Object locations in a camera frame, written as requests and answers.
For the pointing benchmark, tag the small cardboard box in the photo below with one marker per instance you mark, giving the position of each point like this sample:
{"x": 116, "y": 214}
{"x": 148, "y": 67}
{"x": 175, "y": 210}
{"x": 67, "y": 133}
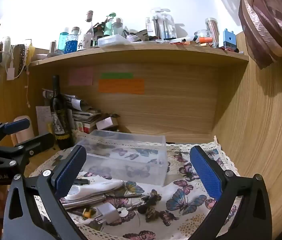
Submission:
{"x": 106, "y": 123}

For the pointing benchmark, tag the yellow and black small cap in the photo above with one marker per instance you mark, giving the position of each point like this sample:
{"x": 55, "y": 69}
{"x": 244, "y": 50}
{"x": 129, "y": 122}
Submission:
{"x": 88, "y": 212}

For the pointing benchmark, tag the orange sticky note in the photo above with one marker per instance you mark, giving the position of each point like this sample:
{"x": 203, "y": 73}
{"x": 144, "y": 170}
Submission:
{"x": 121, "y": 86}

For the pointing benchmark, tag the stack of books and magazines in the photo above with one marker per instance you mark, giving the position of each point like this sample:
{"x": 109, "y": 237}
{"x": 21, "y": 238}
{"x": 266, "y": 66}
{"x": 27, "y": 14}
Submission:
{"x": 83, "y": 115}

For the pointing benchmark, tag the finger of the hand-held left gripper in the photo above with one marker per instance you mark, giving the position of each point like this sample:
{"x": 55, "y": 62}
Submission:
{"x": 15, "y": 126}
{"x": 39, "y": 142}

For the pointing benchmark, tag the round glass jar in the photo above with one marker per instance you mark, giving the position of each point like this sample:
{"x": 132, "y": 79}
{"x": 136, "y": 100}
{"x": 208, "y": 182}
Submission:
{"x": 201, "y": 33}

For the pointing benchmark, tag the white lace ribbon roll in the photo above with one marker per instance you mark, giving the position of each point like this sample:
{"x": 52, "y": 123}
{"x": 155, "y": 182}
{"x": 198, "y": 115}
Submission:
{"x": 5, "y": 50}

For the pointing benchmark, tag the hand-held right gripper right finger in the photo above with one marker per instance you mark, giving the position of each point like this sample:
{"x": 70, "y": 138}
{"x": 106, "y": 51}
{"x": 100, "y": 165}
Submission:
{"x": 206, "y": 172}

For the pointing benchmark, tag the clear grey capped bottle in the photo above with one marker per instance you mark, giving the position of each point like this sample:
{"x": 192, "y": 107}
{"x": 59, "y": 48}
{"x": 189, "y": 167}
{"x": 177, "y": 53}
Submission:
{"x": 118, "y": 26}

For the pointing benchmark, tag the green capped bottle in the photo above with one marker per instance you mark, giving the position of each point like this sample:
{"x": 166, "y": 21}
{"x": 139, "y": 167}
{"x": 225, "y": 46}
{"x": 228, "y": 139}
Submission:
{"x": 109, "y": 26}

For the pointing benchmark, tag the black lace ribbon roll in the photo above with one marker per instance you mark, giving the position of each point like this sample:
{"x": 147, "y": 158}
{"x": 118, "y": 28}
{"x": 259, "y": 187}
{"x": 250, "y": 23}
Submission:
{"x": 20, "y": 57}

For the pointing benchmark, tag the white paper tag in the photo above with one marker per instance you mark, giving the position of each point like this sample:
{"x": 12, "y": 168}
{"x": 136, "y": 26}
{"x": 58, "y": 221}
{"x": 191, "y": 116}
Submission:
{"x": 11, "y": 73}

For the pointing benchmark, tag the pink hanging cloth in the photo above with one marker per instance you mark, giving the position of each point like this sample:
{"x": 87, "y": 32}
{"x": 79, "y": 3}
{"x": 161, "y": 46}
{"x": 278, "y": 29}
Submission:
{"x": 261, "y": 25}

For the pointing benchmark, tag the beige cylindrical cup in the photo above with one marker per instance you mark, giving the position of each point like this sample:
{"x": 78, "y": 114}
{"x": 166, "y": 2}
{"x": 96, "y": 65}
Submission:
{"x": 25, "y": 138}

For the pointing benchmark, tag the wooden desk shelf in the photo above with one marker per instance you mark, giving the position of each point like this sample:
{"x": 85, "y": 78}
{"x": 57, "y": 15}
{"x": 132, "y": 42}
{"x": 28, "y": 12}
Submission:
{"x": 171, "y": 105}

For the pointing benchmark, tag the clear plastic storage box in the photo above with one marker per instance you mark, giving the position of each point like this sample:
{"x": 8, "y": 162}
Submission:
{"x": 131, "y": 155}

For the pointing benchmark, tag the clear bottle with cork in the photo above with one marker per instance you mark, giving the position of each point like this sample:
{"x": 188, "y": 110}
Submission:
{"x": 89, "y": 21}

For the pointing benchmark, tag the dark wine bottle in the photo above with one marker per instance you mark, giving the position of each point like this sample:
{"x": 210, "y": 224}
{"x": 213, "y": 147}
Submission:
{"x": 60, "y": 120}

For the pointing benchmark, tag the glass jar of pink sticks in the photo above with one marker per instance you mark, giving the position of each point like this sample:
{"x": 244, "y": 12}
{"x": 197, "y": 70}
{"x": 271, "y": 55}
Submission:
{"x": 212, "y": 30}

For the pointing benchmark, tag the white flat lidded box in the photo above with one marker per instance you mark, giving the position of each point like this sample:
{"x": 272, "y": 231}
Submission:
{"x": 112, "y": 40}

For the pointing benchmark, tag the butterfly printed lace cloth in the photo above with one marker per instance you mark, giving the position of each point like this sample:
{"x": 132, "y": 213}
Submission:
{"x": 181, "y": 200}

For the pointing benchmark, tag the teal liquid bottle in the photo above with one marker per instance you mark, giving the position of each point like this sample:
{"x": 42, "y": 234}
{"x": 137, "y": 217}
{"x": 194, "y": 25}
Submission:
{"x": 63, "y": 41}

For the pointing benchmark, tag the white plug adapter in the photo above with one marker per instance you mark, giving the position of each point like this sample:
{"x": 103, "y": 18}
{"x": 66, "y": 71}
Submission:
{"x": 107, "y": 213}

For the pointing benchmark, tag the orange tube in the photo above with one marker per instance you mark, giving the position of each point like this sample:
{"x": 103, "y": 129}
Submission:
{"x": 205, "y": 40}

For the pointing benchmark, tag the dark bow hair clip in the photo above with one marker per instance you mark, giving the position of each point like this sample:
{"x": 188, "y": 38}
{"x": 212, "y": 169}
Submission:
{"x": 152, "y": 198}
{"x": 149, "y": 213}

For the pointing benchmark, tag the white paper note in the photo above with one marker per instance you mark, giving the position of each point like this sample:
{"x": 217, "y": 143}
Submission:
{"x": 43, "y": 116}

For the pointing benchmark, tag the green sticky note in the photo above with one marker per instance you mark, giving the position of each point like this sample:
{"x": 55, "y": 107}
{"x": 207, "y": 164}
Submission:
{"x": 116, "y": 75}

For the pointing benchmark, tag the pink sticky note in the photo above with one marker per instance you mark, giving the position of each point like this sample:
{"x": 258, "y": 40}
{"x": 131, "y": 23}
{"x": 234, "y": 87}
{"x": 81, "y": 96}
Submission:
{"x": 80, "y": 76}

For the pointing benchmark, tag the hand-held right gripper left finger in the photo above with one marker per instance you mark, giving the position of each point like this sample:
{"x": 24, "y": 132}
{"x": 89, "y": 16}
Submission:
{"x": 68, "y": 171}

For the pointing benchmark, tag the clear brush set package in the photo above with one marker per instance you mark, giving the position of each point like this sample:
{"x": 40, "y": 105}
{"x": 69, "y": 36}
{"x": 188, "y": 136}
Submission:
{"x": 162, "y": 23}

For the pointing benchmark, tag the bottle of blue beads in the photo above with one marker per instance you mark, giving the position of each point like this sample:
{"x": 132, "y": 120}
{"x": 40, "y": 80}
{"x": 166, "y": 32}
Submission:
{"x": 71, "y": 43}

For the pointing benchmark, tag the white plastic comb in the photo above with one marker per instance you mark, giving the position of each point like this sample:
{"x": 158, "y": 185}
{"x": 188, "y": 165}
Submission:
{"x": 93, "y": 188}

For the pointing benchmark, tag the blue plastic block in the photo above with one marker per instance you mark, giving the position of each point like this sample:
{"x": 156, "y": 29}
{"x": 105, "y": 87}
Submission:
{"x": 229, "y": 39}

